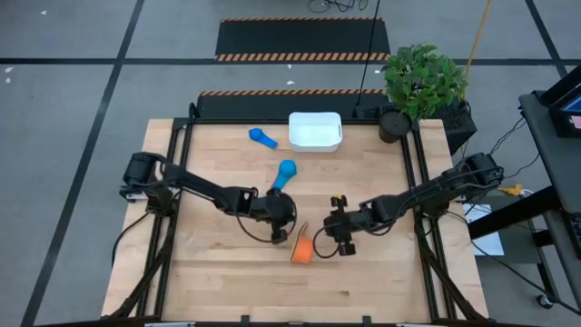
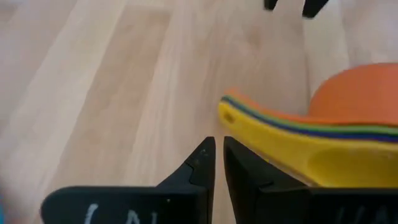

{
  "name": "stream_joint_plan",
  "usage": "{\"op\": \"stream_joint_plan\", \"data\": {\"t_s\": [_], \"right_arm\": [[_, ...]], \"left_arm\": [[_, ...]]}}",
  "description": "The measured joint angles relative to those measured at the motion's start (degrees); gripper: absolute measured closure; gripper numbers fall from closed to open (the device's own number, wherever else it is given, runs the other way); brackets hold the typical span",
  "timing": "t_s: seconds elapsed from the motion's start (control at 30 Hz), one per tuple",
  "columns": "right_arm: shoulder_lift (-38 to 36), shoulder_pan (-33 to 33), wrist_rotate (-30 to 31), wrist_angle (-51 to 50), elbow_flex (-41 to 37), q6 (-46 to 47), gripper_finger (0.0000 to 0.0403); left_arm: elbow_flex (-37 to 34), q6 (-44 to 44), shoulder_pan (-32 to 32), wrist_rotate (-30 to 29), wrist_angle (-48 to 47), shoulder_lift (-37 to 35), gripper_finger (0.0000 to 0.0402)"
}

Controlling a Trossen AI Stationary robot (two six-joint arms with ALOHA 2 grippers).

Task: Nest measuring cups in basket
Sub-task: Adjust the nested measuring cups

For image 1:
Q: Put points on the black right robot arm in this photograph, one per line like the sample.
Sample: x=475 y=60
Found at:
x=436 y=191

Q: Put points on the yellow power plug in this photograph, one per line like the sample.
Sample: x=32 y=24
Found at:
x=513 y=190

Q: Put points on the black table frame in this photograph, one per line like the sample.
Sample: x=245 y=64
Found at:
x=410 y=150

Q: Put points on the black caster wheel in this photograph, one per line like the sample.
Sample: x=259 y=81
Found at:
x=543 y=301

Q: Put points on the orange measuring cup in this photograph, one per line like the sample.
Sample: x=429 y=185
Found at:
x=304 y=250

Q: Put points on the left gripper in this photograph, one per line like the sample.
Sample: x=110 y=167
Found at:
x=281 y=211

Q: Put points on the green leafy plant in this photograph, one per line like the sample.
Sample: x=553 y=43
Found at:
x=422 y=77

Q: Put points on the black side desk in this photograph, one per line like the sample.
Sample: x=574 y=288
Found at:
x=554 y=159

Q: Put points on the long striped black floor mat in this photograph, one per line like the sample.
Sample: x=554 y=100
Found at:
x=299 y=38

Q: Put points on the light blue measuring cup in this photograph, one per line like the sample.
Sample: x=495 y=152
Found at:
x=286 y=170

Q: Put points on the white paper sheet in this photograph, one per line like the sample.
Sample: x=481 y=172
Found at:
x=492 y=243

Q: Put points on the laptop computer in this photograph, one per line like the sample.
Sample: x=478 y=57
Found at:
x=567 y=109

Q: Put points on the white plastic basket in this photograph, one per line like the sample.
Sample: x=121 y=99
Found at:
x=315 y=131

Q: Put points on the small blue measuring cup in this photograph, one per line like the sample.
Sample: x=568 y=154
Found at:
x=261 y=136

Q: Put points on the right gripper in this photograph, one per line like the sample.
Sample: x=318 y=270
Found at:
x=349 y=220

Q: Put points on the black plant pot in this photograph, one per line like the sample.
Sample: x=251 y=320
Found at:
x=394 y=126

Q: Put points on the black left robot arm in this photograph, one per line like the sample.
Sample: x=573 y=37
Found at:
x=199 y=184

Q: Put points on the short striped black floor mat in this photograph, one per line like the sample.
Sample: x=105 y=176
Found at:
x=281 y=105

